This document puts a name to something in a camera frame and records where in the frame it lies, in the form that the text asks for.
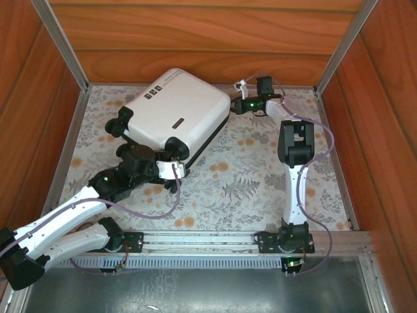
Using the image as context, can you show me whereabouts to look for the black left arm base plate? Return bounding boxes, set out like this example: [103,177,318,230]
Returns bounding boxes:
[120,230,145,254]

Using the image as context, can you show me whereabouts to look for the aluminium table side rail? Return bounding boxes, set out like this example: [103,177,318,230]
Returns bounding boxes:
[36,87,89,229]

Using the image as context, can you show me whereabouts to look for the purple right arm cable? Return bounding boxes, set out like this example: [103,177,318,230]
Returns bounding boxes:
[244,73,336,278]

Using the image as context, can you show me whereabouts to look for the aluminium lower frame bar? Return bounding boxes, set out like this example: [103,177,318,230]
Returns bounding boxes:
[358,256,394,313]
[5,288,30,313]

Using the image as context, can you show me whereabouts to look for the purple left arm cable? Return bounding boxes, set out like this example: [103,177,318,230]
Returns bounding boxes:
[0,164,182,277]

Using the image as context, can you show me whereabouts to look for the aluminium frame post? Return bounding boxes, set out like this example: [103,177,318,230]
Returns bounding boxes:
[314,0,379,94]
[31,0,91,92]

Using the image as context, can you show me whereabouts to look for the floral patterned tablecloth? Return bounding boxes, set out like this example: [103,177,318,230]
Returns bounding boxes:
[51,85,354,231]

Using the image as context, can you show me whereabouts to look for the aluminium mounting rail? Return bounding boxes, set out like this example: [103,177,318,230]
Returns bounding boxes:
[42,229,373,258]

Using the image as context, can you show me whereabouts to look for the white hard-shell suitcase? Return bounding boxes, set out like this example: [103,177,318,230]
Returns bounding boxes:
[105,67,233,171]

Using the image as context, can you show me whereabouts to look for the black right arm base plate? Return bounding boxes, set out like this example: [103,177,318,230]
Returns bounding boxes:
[257,231,315,254]

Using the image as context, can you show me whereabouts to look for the grey metal sheet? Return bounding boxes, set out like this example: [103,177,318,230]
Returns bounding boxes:
[19,257,375,313]

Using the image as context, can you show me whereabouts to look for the grey slotted cable duct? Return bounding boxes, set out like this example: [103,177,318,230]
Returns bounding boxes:
[51,256,285,270]

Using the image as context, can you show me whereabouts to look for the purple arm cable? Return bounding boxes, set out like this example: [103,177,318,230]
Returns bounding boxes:
[0,164,182,277]
[244,73,336,278]

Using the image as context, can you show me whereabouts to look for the circuit board with green light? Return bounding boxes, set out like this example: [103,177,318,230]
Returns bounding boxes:
[281,257,307,274]

